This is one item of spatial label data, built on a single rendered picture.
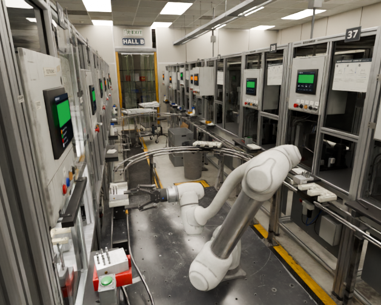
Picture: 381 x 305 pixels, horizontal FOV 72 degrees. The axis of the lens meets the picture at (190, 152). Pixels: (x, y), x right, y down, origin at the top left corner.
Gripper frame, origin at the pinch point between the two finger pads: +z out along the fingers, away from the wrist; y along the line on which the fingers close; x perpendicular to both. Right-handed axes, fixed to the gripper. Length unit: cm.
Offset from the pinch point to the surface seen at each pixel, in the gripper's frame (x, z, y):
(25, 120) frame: 66, 22, 55
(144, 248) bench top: -16.9, -6.9, -44.5
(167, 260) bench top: -1.3, -19.3, -44.4
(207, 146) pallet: -189, -108, -29
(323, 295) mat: -7, -147, -111
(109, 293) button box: 51, 10, -11
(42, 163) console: 62, 21, 43
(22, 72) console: 62, 21, 65
